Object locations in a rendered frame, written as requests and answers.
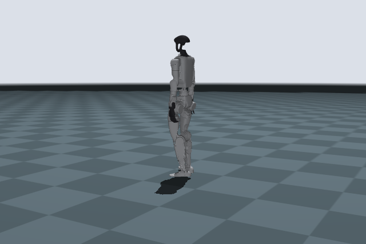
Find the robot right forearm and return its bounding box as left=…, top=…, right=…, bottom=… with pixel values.
left=188, top=80, right=195, bottom=100

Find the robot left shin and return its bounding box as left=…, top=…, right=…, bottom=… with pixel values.
left=173, top=137, right=186, bottom=173

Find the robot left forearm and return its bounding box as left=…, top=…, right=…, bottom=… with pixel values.
left=168, top=80, right=178, bottom=107

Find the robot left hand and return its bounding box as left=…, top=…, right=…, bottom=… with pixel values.
left=169, top=102, right=179, bottom=123

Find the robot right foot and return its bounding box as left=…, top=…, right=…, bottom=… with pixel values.
left=178, top=165, right=194, bottom=173

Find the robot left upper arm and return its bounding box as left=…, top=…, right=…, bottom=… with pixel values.
left=170, top=58, right=181, bottom=86

